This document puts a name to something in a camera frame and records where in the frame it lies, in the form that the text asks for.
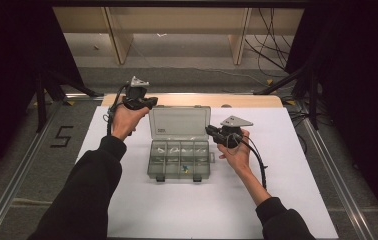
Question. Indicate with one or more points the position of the light wooden shelf unit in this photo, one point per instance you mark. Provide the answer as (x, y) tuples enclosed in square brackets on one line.
[(118, 36)]

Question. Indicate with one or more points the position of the black curtain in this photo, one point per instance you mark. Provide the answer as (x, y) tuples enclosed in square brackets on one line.
[(360, 83), (7, 66)]

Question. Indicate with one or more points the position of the white floor scrap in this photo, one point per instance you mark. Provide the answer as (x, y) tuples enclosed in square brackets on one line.
[(161, 34)]

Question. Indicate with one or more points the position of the aluminium floor rail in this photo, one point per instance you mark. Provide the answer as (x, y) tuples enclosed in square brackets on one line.
[(337, 180), (20, 170), (83, 96)]

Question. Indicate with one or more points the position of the black metal stand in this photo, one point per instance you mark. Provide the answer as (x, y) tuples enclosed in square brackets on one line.
[(312, 96), (42, 100)]

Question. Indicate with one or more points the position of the person's right hand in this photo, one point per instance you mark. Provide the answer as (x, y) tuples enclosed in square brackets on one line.
[(238, 158)]

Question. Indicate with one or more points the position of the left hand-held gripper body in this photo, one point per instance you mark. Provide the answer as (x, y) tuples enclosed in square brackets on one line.
[(135, 91)]

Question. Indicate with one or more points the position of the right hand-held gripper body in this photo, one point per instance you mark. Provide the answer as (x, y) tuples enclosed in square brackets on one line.
[(232, 135)]

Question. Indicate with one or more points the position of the clear grey plastic compartment box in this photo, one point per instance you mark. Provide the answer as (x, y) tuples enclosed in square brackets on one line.
[(178, 123)]

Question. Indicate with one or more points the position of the white table sheet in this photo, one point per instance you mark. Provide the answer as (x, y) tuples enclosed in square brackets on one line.
[(277, 150)]

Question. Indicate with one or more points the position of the person's left hand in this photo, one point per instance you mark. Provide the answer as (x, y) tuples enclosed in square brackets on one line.
[(125, 121)]

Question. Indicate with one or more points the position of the light wooden table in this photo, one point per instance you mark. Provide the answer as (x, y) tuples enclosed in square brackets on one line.
[(190, 100)]

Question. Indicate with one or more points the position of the yellow floor tape marker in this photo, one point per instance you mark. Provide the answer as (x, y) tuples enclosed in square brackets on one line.
[(35, 103), (70, 103)]

